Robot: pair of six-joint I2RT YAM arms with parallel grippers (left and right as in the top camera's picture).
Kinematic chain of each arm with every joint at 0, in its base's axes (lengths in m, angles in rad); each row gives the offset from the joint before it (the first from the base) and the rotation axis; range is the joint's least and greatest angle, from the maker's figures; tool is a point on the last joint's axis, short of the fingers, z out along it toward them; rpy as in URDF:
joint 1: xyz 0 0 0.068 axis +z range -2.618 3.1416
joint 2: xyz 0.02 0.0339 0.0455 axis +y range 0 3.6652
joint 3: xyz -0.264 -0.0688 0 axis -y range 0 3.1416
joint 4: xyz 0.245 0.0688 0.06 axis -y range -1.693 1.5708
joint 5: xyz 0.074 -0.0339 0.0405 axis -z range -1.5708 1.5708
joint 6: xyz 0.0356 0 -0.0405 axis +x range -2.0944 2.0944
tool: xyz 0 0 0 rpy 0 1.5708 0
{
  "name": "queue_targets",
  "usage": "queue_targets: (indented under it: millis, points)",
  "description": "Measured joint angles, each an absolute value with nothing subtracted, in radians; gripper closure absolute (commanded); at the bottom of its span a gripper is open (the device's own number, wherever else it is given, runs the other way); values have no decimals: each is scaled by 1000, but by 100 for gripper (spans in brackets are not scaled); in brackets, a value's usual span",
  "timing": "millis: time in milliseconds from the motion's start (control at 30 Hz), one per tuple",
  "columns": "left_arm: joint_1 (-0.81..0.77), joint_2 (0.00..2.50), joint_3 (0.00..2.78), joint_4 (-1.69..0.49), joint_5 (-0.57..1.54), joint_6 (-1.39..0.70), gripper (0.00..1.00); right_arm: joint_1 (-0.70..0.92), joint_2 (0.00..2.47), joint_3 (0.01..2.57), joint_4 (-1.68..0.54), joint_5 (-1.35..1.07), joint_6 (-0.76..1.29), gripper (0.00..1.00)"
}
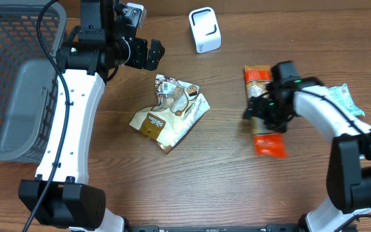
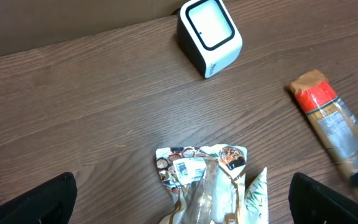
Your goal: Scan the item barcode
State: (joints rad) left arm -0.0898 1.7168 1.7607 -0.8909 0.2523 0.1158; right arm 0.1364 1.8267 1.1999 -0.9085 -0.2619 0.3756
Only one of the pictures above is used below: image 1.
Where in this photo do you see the white barcode scanner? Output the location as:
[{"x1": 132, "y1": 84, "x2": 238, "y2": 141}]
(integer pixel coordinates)
[{"x1": 189, "y1": 6, "x2": 222, "y2": 53}]

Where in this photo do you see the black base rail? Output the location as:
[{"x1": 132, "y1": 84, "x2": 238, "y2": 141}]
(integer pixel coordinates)
[{"x1": 124, "y1": 224, "x2": 305, "y2": 232}]

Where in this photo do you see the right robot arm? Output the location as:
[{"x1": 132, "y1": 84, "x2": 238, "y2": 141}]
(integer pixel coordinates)
[{"x1": 243, "y1": 61, "x2": 371, "y2": 232}]

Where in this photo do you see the grey plastic shopping basket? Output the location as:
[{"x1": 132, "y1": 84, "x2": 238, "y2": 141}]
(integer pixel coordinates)
[{"x1": 0, "y1": 0, "x2": 58, "y2": 163}]

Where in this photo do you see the white brown snack pouch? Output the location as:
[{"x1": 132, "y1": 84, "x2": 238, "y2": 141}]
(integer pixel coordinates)
[{"x1": 129, "y1": 74, "x2": 210, "y2": 153}]

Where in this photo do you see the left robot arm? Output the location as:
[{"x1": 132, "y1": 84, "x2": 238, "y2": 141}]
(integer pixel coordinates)
[{"x1": 18, "y1": 1, "x2": 165, "y2": 231}]

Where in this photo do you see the teal wipes packet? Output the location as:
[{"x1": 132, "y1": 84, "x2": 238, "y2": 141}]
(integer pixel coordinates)
[{"x1": 328, "y1": 83, "x2": 365, "y2": 116}]

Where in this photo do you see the orange biscuit package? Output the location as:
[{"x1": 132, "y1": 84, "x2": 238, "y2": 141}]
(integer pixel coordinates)
[{"x1": 244, "y1": 65, "x2": 287, "y2": 159}]

